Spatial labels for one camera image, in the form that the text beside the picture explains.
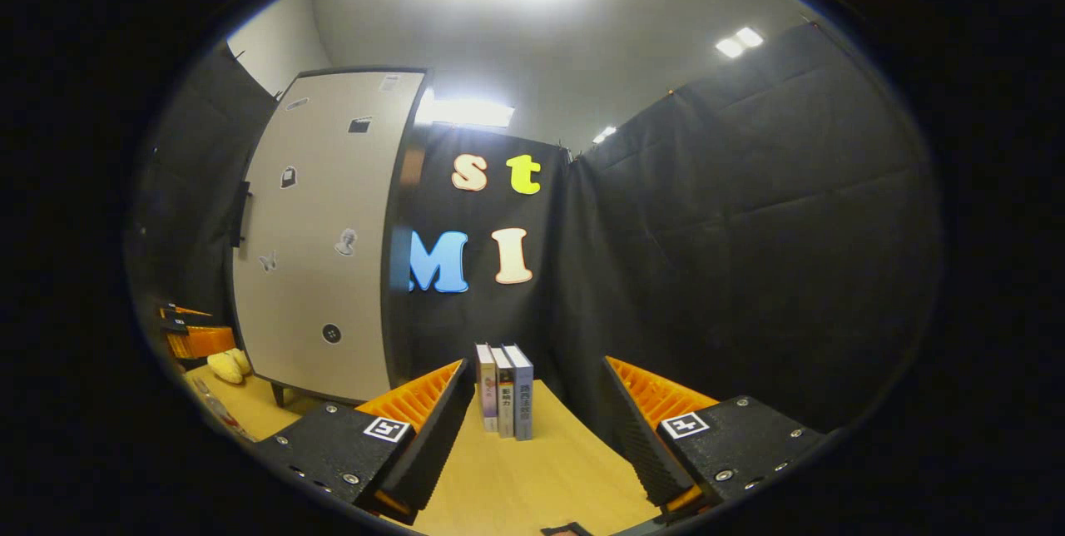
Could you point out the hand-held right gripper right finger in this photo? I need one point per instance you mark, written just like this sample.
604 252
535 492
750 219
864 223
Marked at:
636 444

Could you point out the white spine book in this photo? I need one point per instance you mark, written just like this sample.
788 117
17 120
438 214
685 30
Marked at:
504 403

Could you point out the light grey cabinet door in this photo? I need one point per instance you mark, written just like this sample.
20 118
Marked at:
358 186

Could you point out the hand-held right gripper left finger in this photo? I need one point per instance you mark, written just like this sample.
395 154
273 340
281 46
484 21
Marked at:
437 444

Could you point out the black backdrop cloth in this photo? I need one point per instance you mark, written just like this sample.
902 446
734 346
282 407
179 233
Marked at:
749 228

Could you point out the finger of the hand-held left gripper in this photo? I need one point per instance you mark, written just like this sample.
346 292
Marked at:
173 320
204 342

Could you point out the ceiling light panel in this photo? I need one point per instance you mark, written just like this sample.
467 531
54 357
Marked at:
729 48
750 37
605 135
466 110

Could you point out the clear plastic bottle red label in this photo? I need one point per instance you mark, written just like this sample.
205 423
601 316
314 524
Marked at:
218 411

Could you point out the cream plush toy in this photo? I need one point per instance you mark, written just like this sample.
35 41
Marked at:
225 368

